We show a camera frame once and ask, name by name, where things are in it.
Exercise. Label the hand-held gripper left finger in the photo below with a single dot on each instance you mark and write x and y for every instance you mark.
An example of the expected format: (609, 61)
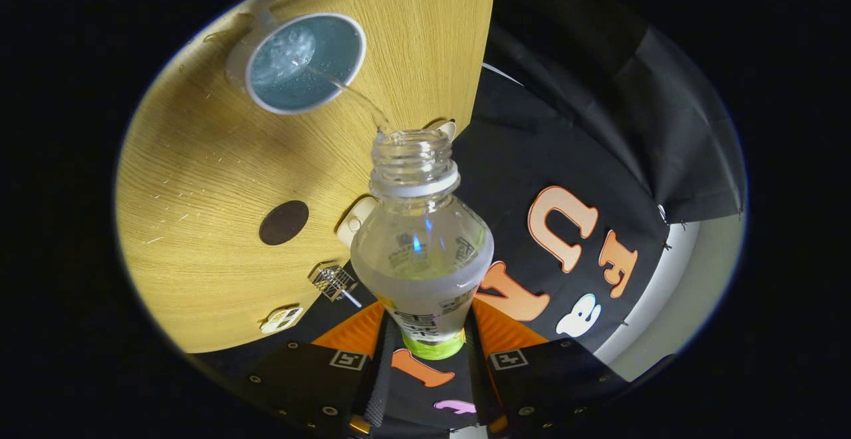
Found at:
(312, 379)

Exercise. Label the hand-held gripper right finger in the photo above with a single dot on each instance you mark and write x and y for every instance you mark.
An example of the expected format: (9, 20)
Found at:
(558, 379)

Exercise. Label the dark round coaster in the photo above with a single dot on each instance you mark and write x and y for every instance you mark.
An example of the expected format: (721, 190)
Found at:
(284, 223)

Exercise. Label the clear juice bottle green base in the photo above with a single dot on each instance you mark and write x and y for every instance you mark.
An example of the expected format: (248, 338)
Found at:
(422, 253)

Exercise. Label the white cup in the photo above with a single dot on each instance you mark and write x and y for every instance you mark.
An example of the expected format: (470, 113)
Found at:
(319, 86)

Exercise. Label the white divided bean dish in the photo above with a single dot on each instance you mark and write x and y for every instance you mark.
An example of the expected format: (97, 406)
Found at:
(279, 320)

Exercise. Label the striped straw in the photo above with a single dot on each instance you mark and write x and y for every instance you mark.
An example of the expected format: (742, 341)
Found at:
(352, 300)

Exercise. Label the white toaster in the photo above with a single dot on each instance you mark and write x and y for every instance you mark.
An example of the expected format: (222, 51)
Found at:
(352, 223)

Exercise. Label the wooden table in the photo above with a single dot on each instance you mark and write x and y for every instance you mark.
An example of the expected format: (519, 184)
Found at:
(199, 179)

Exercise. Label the round beige plate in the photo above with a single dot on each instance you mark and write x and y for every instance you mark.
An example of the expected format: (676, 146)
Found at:
(449, 128)

